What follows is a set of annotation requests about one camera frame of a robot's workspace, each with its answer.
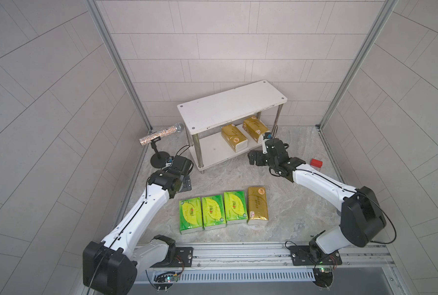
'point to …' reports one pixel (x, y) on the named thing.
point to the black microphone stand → (159, 159)
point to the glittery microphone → (178, 128)
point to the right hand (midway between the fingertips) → (254, 153)
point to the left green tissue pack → (191, 216)
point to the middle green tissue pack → (213, 212)
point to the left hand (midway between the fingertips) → (178, 182)
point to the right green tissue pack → (235, 207)
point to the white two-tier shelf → (244, 117)
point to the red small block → (316, 164)
